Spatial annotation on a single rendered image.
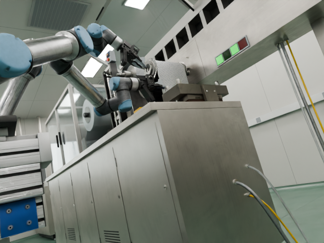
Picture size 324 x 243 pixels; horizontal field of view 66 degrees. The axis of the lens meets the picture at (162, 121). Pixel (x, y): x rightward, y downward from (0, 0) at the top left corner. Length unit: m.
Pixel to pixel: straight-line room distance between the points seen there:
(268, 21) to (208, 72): 0.48
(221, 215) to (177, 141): 0.39
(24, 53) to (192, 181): 0.80
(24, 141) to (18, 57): 0.24
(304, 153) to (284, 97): 0.82
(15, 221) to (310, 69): 3.66
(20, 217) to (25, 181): 0.10
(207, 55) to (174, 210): 1.04
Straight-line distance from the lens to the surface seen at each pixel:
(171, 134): 1.13
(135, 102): 1.88
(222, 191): 1.27
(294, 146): 4.01
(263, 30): 1.51
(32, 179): 0.81
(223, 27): 1.68
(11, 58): 0.81
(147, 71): 1.65
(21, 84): 1.55
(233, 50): 1.59
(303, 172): 4.02
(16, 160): 0.81
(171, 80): 1.63
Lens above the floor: 0.55
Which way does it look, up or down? 13 degrees up
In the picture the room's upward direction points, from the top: 14 degrees counter-clockwise
